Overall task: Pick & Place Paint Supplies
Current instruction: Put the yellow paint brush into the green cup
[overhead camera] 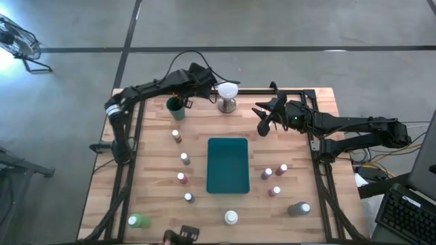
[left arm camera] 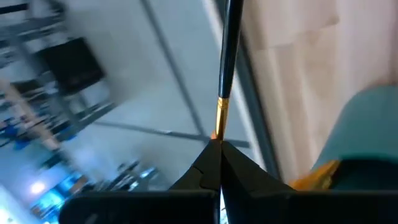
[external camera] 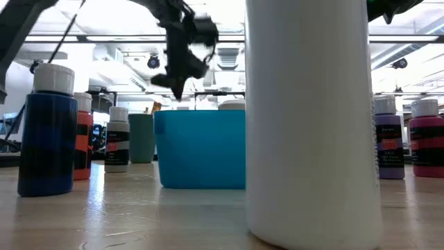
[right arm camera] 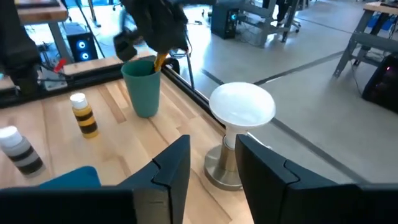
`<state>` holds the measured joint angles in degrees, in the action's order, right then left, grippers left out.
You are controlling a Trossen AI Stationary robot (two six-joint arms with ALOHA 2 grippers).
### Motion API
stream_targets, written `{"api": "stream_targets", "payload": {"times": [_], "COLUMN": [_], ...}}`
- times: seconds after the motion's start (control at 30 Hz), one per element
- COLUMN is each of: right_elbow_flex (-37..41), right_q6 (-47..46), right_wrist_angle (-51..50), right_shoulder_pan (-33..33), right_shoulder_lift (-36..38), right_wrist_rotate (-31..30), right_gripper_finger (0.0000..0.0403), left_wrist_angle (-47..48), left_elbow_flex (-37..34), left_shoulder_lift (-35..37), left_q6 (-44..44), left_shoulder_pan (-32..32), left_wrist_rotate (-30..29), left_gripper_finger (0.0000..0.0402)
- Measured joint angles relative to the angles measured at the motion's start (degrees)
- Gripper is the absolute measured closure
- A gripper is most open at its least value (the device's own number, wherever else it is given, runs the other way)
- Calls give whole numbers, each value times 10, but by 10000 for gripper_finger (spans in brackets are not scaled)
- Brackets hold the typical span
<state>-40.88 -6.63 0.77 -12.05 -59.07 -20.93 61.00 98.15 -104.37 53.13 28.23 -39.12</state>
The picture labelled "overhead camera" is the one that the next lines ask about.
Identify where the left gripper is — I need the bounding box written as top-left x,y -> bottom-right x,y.
176,62 -> 219,110

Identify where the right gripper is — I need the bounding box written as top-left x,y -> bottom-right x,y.
251,91 -> 291,137

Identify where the large dark grey paint bottle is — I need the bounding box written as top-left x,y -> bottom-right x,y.
287,201 -> 311,217

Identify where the large white paint bottle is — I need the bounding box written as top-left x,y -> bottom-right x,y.
223,210 -> 239,226

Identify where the large green paint bottle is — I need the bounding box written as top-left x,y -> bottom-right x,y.
127,213 -> 152,229

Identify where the white dome on metal stand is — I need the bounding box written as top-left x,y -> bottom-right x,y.
217,82 -> 239,114

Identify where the dark green cup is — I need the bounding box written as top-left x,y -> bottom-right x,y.
166,97 -> 187,121

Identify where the blue plastic bin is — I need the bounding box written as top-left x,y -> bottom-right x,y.
206,137 -> 251,195

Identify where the white plastic object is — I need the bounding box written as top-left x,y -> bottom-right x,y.
354,172 -> 368,189

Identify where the black power strip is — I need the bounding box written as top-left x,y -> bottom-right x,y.
353,163 -> 390,182

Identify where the black desk bar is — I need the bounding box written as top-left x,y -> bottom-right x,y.
357,172 -> 411,200

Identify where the black clamp-shaped object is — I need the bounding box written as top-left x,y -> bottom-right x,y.
162,225 -> 200,245

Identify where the grey laptop screen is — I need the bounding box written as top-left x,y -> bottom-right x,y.
407,109 -> 436,202

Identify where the black keyboard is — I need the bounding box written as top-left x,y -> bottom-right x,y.
374,185 -> 436,245

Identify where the black floor fan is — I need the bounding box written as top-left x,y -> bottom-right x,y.
0,13 -> 54,74

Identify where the black metal stand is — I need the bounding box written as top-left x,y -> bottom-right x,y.
0,148 -> 56,245

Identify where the black aluminium table frame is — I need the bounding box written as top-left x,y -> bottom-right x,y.
77,81 -> 371,245

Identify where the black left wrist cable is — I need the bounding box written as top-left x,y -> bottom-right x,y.
159,50 -> 241,103

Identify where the yellow cable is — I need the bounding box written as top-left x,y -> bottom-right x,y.
354,142 -> 425,171

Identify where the white cable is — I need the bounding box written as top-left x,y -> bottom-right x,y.
407,122 -> 431,131

